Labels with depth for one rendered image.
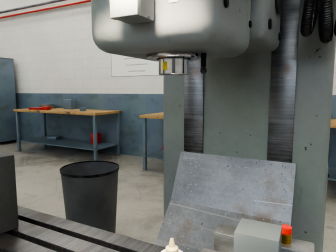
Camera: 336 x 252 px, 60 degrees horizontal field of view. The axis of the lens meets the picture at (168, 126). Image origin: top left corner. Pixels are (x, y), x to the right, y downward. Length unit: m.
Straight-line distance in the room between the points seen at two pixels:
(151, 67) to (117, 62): 0.78
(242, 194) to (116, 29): 0.55
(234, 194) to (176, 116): 0.28
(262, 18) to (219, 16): 0.18
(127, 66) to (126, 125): 1.13
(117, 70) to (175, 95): 4.98
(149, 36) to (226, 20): 0.10
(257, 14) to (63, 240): 0.62
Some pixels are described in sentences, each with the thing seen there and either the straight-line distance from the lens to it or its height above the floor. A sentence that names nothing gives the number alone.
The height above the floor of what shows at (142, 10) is 1.35.
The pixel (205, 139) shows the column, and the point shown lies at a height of 1.11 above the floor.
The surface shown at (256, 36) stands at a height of 1.35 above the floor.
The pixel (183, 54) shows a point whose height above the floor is 1.31.
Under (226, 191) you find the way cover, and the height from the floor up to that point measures 0.99.
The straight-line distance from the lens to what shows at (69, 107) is 6.24.
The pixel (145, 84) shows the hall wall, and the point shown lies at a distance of 5.46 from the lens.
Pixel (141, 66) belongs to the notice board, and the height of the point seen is 1.70.
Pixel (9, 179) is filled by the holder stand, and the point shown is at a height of 1.04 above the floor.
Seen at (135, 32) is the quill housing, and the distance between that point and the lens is 0.40.
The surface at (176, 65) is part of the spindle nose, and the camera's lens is 0.44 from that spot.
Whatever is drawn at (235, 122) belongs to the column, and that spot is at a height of 1.17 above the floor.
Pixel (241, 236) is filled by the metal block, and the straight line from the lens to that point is 0.45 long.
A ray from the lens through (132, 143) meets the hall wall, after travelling 5.70.
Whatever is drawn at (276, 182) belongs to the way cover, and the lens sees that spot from 0.80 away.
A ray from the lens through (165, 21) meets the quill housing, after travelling 0.38.
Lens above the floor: 1.25
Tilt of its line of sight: 7 degrees down
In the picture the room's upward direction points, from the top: straight up
